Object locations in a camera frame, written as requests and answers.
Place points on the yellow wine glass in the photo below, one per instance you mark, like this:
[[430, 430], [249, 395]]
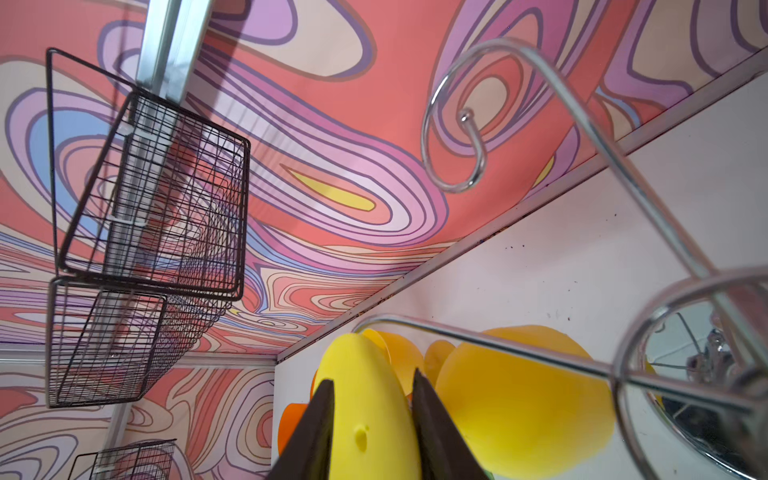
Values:
[[520, 419], [405, 358]]

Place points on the back black wire basket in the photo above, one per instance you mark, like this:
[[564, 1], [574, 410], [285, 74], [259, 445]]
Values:
[[153, 255]]

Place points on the black wire basket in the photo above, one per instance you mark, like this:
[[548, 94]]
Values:
[[153, 255], [149, 459]]

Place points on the chrome wine glass rack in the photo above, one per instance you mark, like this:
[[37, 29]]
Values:
[[738, 296]]

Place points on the orange wine glass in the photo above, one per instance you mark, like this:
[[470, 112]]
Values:
[[289, 420]]

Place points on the left black wire basket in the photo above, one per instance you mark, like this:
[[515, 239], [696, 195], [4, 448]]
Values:
[[149, 459]]

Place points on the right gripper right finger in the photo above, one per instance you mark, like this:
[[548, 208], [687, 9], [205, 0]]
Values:
[[443, 451]]

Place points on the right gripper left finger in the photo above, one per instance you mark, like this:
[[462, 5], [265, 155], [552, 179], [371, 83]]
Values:
[[307, 454]]

